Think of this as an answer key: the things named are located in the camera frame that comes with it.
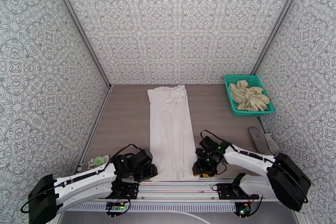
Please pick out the aluminium mounting rail frame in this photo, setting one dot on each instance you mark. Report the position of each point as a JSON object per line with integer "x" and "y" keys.
{"x": 178, "y": 187}

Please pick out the white holder with green roll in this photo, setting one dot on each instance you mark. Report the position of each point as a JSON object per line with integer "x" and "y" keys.
{"x": 98, "y": 161}

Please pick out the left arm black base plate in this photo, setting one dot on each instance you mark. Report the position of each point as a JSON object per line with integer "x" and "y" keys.
{"x": 130, "y": 191}

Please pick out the teal plastic basket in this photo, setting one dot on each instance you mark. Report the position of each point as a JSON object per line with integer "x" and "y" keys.
{"x": 262, "y": 113}

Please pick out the white polo shirt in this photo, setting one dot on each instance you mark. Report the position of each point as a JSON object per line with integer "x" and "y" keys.
{"x": 170, "y": 136}

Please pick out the aluminium table side rail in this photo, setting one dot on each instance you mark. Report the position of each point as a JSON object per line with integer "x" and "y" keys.
{"x": 105, "y": 99}

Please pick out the blue circuit board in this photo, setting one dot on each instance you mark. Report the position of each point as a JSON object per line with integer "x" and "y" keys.
{"x": 115, "y": 207}

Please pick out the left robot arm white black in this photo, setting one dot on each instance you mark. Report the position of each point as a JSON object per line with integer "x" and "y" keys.
{"x": 84, "y": 183}

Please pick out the dark grey oblong pad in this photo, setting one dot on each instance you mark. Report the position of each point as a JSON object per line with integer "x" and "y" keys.
{"x": 258, "y": 140}

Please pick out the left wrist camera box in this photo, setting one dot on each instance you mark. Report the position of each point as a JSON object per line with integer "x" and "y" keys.
{"x": 143, "y": 156}

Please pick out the round black circuit board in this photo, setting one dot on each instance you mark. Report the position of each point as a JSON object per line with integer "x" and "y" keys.
{"x": 242, "y": 210}

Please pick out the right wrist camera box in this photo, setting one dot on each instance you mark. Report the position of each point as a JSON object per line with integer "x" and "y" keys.
{"x": 208, "y": 142}

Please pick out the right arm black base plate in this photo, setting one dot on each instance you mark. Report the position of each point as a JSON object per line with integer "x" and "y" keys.
{"x": 224, "y": 191}

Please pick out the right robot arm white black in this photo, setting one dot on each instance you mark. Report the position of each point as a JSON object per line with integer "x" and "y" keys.
{"x": 252, "y": 159}

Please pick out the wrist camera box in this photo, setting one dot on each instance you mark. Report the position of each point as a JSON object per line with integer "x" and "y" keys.
{"x": 208, "y": 142}
{"x": 143, "y": 156}

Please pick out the aluminium corner post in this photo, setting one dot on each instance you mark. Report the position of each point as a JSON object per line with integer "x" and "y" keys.
{"x": 278, "y": 21}
{"x": 80, "y": 27}

